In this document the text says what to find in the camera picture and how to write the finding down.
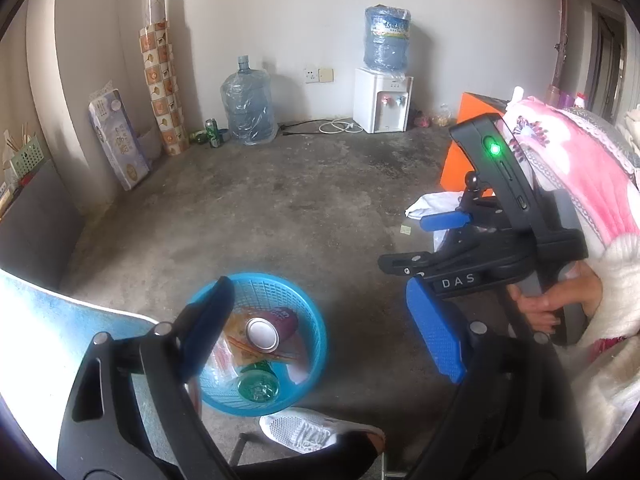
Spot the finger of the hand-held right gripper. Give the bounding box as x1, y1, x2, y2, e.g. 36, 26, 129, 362
377, 250, 451, 281
419, 187, 501, 232

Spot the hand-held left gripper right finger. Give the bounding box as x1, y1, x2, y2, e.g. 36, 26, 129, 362
405, 276, 588, 480

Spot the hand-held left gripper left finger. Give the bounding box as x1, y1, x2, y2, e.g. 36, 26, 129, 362
56, 275, 236, 480

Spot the orange printed packet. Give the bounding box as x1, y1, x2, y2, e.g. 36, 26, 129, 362
222, 315, 306, 366

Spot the dark red drink can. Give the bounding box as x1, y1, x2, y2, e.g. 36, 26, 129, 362
245, 307, 298, 353

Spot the green plastic bottle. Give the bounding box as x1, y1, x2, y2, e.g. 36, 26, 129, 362
236, 359, 281, 403

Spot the blue plastic waste basket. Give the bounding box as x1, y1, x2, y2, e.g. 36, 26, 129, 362
184, 272, 328, 416

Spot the person's right forearm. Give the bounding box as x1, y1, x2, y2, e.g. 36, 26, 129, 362
500, 96, 640, 341

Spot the person's right hand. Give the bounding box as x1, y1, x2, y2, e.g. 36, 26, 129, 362
515, 265, 603, 335

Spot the white cloth on floor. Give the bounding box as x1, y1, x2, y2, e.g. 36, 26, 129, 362
404, 191, 466, 251

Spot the orange cabinet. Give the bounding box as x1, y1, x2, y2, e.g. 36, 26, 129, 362
440, 92, 508, 196

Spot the purple plastic cup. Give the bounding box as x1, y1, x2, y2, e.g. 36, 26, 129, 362
545, 85, 576, 109

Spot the person's white shoe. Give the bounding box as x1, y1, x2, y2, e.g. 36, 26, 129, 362
259, 407, 386, 456

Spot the white water dispenser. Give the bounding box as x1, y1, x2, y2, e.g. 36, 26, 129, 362
352, 67, 415, 134

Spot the grey door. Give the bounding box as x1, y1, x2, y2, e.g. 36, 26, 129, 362
590, 2, 626, 121

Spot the blue full water jug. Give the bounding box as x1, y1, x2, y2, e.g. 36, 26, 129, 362
362, 5, 412, 73

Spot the person's pink fleece clothing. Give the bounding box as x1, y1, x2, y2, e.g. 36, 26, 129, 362
565, 330, 640, 468

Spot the grey cabinet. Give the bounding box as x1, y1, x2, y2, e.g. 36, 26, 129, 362
0, 157, 86, 291

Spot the toilet paper pack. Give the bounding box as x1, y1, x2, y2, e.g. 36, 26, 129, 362
89, 89, 151, 192

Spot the empty clear water jug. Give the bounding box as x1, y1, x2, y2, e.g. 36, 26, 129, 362
220, 55, 278, 146

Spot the small green plastic basket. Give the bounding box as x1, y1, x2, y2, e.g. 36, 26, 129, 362
2, 132, 43, 186

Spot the bundle of wooden sticks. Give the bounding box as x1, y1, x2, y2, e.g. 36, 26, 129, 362
2, 122, 38, 153

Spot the white power cable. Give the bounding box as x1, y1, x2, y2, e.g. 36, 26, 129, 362
320, 119, 366, 135

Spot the brown wall pipe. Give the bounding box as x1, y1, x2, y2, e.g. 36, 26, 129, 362
552, 0, 571, 96

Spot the black power cable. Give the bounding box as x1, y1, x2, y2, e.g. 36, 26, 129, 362
279, 120, 331, 136

